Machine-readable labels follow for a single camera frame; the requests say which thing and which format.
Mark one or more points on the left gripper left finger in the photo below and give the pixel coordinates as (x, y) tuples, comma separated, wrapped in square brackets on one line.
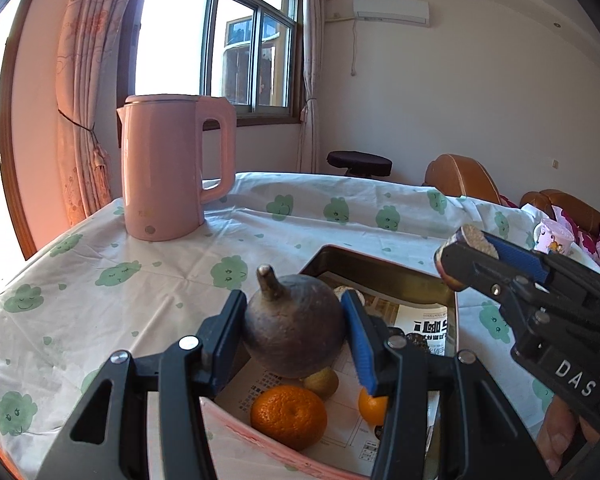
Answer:
[(105, 436)]

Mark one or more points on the chocolate layered snack cake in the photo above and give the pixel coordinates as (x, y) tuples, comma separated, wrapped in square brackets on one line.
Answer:
[(469, 235)]

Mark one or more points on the brown leather chair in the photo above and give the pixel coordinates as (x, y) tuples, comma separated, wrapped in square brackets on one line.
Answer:
[(457, 175)]

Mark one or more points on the pink right curtain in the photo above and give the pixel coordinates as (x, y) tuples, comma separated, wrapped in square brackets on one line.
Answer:
[(313, 42)]

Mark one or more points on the pink tin box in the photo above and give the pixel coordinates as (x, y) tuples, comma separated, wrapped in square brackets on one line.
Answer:
[(340, 369)]

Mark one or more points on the pink curtain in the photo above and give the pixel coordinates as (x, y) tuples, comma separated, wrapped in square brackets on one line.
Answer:
[(313, 42), (87, 35)]

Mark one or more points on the white cloud-print tablecloth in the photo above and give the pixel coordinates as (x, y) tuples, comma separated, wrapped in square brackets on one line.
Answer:
[(95, 289)]

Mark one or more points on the person's right hand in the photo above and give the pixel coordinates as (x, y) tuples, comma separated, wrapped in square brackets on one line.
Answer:
[(557, 431)]

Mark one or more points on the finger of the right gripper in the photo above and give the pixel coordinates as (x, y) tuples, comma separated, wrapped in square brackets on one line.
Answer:
[(493, 278), (520, 254)]

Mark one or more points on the brown leather sofa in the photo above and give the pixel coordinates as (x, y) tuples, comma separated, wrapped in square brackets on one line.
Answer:
[(583, 214)]

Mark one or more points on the white air conditioner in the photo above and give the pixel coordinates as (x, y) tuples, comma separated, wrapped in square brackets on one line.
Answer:
[(414, 12)]

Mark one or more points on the pink electric kettle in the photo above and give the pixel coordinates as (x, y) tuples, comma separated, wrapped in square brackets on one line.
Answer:
[(161, 162)]

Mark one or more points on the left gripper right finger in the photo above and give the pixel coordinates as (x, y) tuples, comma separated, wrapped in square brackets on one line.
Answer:
[(481, 435)]

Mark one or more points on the pink cartoon cup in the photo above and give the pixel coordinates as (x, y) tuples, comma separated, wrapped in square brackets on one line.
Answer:
[(552, 238)]

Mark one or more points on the dark dried round fruit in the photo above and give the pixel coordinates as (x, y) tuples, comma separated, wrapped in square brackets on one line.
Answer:
[(418, 340)]

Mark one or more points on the brown stemmed round fruit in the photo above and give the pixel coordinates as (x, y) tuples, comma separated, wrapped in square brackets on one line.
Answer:
[(294, 325)]

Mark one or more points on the pink floral cushion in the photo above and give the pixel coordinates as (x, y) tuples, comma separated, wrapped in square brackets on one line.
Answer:
[(590, 243)]

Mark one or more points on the window with frame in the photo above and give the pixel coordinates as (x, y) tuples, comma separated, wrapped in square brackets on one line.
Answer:
[(247, 51)]

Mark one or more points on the pink left curtain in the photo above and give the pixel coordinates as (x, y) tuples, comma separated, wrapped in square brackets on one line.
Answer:
[(87, 35)]

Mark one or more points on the large textured orange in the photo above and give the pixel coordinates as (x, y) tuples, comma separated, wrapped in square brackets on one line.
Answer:
[(292, 416)]

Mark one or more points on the black round stool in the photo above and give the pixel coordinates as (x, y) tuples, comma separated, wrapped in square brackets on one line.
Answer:
[(359, 164)]

